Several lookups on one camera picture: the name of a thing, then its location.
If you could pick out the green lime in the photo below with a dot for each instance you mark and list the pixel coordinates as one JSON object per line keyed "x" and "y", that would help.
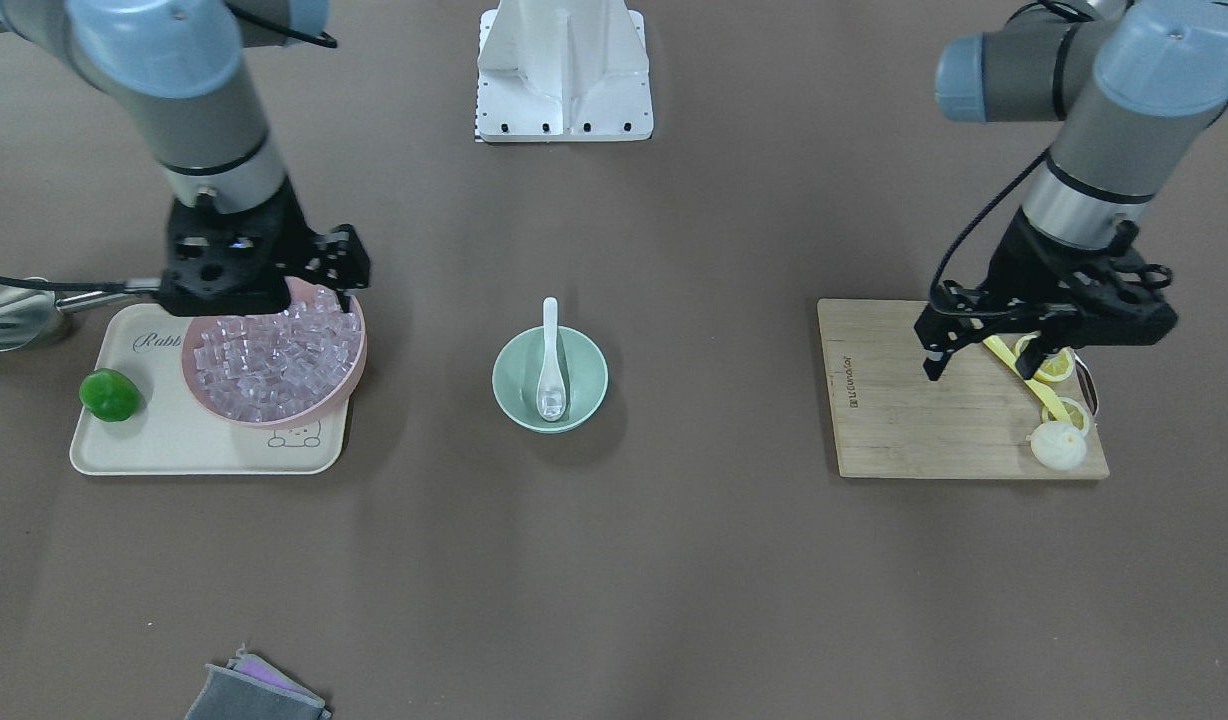
{"x": 109, "y": 395}

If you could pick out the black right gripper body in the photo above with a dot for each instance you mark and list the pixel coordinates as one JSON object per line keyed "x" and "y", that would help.
{"x": 296, "y": 235}

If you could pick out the stainless steel ice scoop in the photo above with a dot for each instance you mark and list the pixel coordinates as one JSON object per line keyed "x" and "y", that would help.
{"x": 37, "y": 318}

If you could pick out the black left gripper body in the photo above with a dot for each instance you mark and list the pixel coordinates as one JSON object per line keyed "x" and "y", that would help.
{"x": 1026, "y": 255}

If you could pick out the bamboo cutting board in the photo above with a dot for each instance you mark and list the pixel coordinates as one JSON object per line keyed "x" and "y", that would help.
{"x": 890, "y": 422}

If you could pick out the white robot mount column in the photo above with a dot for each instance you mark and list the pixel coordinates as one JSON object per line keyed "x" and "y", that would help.
{"x": 563, "y": 71}

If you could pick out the mint green bowl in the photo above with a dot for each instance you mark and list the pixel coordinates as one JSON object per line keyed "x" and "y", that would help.
{"x": 517, "y": 369}

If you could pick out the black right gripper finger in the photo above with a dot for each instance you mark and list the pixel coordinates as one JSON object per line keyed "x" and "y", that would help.
{"x": 339, "y": 262}

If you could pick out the clear acrylic ice cube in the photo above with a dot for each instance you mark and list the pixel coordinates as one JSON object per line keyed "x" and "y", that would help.
{"x": 551, "y": 406}

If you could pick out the grey folded cloth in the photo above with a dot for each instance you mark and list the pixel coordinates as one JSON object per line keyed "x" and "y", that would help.
{"x": 248, "y": 686}

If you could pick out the yellow plastic knife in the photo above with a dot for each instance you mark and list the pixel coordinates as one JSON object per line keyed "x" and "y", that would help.
{"x": 1051, "y": 406}

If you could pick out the white ceramic spoon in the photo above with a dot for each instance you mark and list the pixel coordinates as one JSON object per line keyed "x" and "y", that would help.
{"x": 551, "y": 378}

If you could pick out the lemon slice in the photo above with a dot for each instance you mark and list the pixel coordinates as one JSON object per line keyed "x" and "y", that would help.
{"x": 1054, "y": 368}
{"x": 1077, "y": 415}

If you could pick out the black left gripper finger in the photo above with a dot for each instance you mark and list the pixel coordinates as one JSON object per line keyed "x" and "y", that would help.
{"x": 939, "y": 351}
{"x": 1032, "y": 354}

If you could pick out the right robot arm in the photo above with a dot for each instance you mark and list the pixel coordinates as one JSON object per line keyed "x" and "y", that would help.
{"x": 178, "y": 70}

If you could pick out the cream rectangular serving tray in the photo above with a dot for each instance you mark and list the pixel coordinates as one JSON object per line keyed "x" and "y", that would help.
{"x": 172, "y": 434}

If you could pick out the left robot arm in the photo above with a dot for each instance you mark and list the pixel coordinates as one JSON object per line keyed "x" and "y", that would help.
{"x": 1132, "y": 85}

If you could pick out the pink bowl of ice cubes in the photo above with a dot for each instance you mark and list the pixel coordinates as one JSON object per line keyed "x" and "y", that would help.
{"x": 281, "y": 370}

